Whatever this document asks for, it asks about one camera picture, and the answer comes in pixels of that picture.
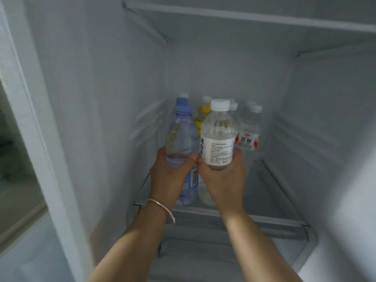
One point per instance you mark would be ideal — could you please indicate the person's right hand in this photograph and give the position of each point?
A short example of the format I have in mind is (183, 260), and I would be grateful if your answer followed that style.
(224, 185)

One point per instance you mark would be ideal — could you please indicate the person's left hand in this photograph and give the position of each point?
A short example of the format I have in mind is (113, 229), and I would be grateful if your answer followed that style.
(167, 182)

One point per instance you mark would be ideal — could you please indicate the person's right thumb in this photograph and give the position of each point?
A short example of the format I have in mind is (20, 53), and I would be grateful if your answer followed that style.
(201, 165)

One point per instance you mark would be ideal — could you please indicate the person's left thumb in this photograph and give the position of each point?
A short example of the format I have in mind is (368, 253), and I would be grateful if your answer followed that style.
(191, 162)

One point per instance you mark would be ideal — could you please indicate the blue-capped clear water bottle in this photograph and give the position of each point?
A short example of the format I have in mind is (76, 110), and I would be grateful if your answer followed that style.
(180, 135)

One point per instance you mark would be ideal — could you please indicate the white-label clear water bottle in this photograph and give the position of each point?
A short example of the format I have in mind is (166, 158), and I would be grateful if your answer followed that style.
(219, 138)

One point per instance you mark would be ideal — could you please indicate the person's right forearm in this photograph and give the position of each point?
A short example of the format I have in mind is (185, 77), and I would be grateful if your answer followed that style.
(258, 249)

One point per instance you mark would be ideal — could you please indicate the person's left forearm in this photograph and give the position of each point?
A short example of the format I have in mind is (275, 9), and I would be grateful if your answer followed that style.
(138, 246)

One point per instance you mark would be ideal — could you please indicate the blue-label white-capped bottle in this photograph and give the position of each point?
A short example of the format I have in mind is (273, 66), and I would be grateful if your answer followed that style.
(191, 185)

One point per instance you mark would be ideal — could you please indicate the yellow-label drink bottle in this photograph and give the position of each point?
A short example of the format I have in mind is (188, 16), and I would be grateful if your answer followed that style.
(202, 114)

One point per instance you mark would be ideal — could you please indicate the red-label clear water bottle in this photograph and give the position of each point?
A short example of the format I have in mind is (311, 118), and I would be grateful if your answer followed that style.
(249, 135)

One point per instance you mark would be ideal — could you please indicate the white-capped clear water bottle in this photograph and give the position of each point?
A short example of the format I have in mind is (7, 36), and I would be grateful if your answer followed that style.
(233, 107)

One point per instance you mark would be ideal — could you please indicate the clear glass fridge shelf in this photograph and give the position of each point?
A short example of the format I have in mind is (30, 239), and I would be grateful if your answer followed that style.
(264, 196)

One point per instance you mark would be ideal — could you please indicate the clear fridge crisper drawer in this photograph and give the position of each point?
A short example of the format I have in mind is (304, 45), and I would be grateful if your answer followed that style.
(205, 255)

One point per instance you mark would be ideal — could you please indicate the white refrigerator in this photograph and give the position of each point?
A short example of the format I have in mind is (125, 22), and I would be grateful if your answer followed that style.
(97, 85)

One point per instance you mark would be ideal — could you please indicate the white-trimmed glass fridge shelf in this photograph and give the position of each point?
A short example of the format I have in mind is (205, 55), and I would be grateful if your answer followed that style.
(235, 16)

